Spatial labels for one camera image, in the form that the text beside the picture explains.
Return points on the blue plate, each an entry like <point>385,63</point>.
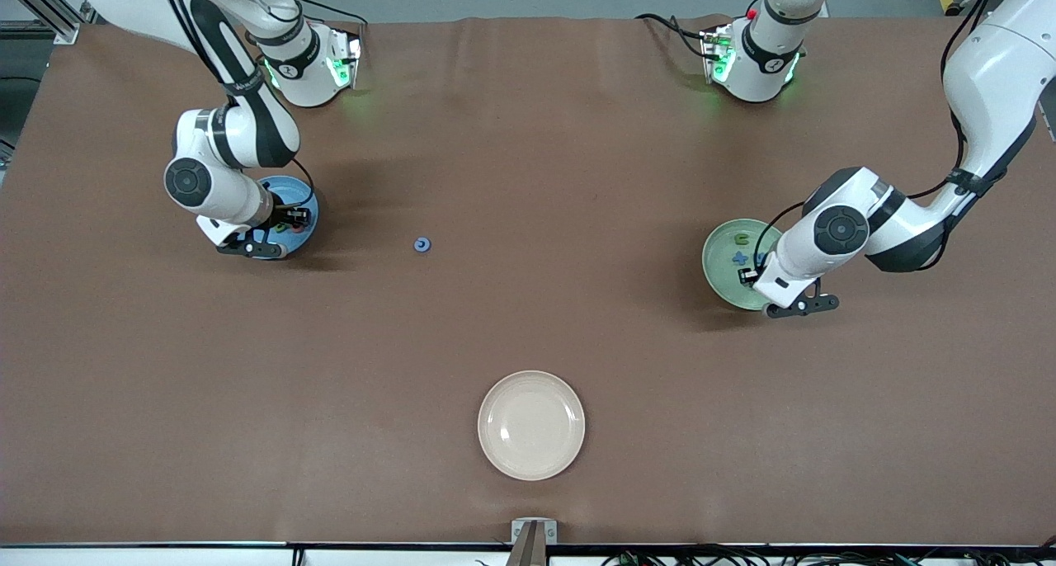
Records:
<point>285,188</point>

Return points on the beige plate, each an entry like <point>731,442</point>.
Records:
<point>531,426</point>

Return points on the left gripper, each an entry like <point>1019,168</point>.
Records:
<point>750,276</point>

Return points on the green plate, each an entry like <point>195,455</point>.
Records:
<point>718,273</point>

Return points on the aluminium frame profile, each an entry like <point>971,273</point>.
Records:
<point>66,33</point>

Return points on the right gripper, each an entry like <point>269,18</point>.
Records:
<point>286,216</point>

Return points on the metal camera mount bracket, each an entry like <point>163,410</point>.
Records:
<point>534,541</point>

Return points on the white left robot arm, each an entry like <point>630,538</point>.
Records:
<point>990,71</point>

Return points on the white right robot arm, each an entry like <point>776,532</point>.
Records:
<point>188,182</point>

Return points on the grey stand leg with caster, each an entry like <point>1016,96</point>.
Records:
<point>949,8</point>

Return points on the brown table cover sheet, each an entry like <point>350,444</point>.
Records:
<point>528,335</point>

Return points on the green foam letter u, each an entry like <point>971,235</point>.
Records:
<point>735,239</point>

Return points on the blue foam letter G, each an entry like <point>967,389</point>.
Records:
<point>416,245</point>

